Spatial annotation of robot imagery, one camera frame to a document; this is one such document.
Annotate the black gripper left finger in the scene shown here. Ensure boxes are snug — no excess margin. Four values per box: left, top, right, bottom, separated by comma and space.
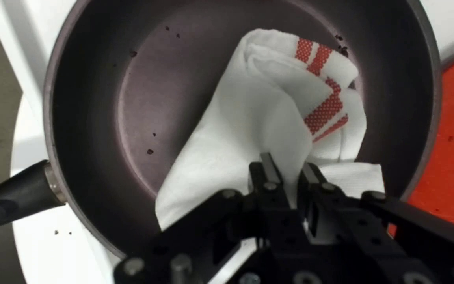
113, 152, 304, 284

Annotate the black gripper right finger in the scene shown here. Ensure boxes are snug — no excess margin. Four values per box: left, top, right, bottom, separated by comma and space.
294, 161, 454, 284

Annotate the white towel with red stripes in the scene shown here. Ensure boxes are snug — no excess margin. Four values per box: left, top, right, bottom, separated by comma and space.
154, 27, 387, 234

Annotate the dark frying pan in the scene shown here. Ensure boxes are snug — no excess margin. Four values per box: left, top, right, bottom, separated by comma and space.
0, 0, 444, 261

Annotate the red plate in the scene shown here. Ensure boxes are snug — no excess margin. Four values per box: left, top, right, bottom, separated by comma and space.
386, 45, 454, 240

